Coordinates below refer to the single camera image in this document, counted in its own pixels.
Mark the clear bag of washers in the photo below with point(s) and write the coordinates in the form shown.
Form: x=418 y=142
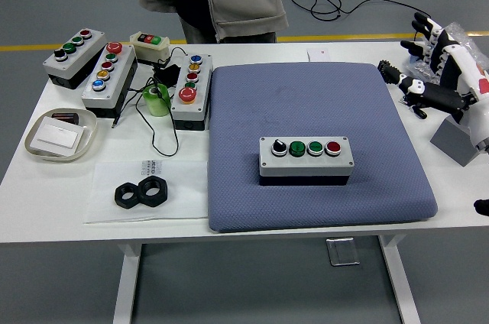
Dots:
x=464 y=35

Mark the white flat card box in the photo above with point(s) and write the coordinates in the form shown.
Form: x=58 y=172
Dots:
x=57 y=137

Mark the cream three-button switch box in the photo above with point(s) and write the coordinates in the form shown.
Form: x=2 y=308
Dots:
x=151 y=49

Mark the black power adapter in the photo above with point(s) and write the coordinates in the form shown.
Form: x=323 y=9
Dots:
x=165 y=73

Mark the grey four-control button box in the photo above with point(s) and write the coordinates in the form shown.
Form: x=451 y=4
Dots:
x=70 y=66
x=305 y=165

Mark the white shallow tray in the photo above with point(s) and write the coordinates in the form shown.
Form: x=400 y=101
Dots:
x=86 y=121

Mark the blue-grey cushioned mat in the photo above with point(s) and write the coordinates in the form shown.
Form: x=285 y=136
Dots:
x=237 y=110

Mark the metal floor plate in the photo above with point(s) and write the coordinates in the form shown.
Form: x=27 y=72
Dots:
x=343 y=251

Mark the black gear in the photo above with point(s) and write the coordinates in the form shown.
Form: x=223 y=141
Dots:
x=387 y=70

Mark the large black hex nut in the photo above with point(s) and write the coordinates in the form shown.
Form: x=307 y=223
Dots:
x=153 y=190

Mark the dark red small block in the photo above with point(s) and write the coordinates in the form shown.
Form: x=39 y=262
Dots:
x=65 y=117

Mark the white card with red mark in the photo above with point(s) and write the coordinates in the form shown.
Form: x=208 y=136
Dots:
x=319 y=54

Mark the small black connector device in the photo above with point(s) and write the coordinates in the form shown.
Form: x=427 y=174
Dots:
x=418 y=112

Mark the small black hex nut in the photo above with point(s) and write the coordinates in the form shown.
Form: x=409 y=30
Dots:
x=128 y=196

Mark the grey block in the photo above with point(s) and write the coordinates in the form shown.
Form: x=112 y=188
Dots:
x=452 y=144

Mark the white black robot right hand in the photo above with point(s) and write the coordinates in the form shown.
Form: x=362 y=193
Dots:
x=470 y=83

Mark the green tape roll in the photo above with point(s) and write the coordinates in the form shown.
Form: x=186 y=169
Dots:
x=156 y=104

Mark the white table leg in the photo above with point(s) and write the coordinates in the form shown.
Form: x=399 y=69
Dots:
x=128 y=282
x=401 y=282

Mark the large grey five-button box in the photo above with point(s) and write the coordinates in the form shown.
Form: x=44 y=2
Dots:
x=112 y=87

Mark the small grey five-button box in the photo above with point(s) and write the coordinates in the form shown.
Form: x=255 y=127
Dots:
x=191 y=108

